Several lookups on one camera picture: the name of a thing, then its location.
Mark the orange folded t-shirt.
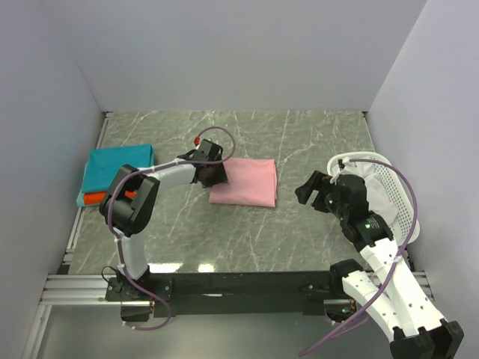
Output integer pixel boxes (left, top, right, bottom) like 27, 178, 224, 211
82, 190, 138, 206

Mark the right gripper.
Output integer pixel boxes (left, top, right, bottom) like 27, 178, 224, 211
294, 171, 348, 221

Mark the teal folded t-shirt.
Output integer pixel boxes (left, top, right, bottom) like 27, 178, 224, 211
76, 144, 154, 204

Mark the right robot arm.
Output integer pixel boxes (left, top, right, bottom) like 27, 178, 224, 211
295, 171, 464, 358

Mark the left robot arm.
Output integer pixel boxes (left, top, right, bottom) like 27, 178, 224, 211
99, 138, 228, 301

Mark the white t-shirt in basket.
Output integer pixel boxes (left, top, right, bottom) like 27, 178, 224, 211
340, 162, 398, 225

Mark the pink t-shirt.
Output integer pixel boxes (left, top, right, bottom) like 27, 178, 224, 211
209, 158, 278, 208

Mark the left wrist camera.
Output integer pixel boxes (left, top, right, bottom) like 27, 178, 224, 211
193, 136, 217, 149

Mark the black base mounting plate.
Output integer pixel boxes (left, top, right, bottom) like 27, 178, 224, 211
105, 271, 355, 322

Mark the white plastic basket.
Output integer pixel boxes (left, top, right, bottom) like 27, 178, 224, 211
326, 151, 420, 245

